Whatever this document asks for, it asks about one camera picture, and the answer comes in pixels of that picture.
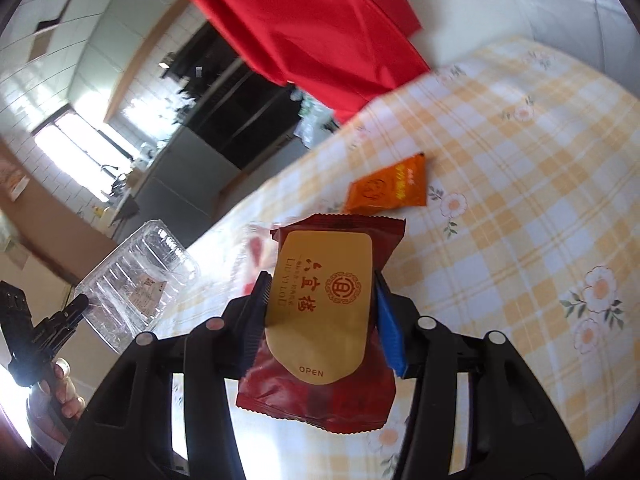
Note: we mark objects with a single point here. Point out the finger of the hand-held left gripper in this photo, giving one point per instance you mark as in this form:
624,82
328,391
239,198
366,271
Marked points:
62,320

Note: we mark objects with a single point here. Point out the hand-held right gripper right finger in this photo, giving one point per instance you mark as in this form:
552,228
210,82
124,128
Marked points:
390,330

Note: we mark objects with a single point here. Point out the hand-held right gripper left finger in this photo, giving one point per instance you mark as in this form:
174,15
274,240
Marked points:
255,320

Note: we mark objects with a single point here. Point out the clear plastic clamshell container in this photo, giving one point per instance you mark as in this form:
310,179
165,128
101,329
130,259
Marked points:
135,280

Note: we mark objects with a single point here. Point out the red pastry packet gold label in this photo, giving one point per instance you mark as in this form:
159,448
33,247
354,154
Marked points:
325,265

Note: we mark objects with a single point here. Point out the person's left hand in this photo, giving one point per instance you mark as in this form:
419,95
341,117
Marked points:
67,395

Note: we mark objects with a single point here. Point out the small orange packet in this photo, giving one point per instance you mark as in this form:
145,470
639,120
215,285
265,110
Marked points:
390,190

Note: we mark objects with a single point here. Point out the paper notice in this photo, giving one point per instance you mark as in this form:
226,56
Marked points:
11,180

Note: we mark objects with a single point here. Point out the kitchen faucet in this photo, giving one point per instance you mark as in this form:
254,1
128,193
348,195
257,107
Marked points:
112,171

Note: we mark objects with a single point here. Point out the grey kitchen base cabinets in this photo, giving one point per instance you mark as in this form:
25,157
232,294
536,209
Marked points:
180,170

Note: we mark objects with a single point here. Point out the kitchen window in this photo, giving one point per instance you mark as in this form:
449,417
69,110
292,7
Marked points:
85,137

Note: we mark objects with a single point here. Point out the yellow checked floral tablecloth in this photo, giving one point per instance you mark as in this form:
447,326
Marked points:
500,160

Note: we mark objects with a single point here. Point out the crumpled plastic bag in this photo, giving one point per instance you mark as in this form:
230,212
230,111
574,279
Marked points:
312,117

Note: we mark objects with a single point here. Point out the black stove oven unit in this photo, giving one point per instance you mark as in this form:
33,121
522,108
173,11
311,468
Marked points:
235,105

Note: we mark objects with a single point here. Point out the red hanging garment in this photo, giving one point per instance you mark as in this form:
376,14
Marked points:
310,25

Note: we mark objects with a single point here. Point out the wooden door frame panel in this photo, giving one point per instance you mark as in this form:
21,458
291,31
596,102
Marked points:
50,220

